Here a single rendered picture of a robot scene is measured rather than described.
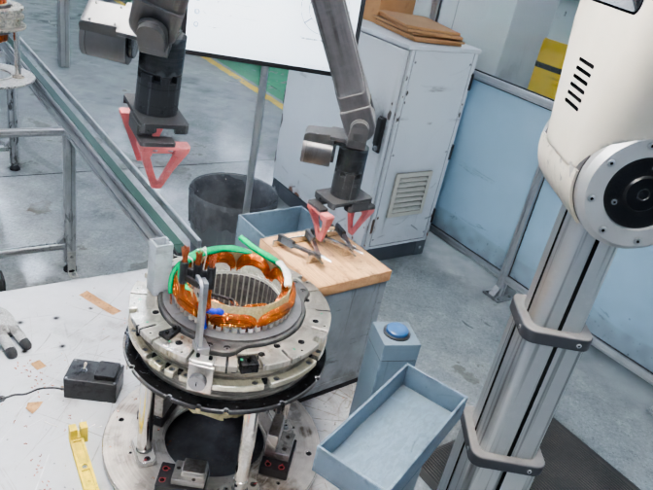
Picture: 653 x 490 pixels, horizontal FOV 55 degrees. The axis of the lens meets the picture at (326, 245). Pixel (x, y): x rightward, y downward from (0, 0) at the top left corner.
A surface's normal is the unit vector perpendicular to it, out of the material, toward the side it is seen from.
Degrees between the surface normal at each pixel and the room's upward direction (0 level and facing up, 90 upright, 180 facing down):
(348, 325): 90
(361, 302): 90
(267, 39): 83
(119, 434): 0
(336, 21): 95
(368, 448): 0
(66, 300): 0
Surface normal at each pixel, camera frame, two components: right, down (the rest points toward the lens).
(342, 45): -0.01, 0.54
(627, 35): -0.98, -0.18
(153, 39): -0.14, 0.89
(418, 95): 0.56, 0.47
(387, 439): 0.18, -0.87
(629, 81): -0.80, 0.34
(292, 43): 0.14, 0.37
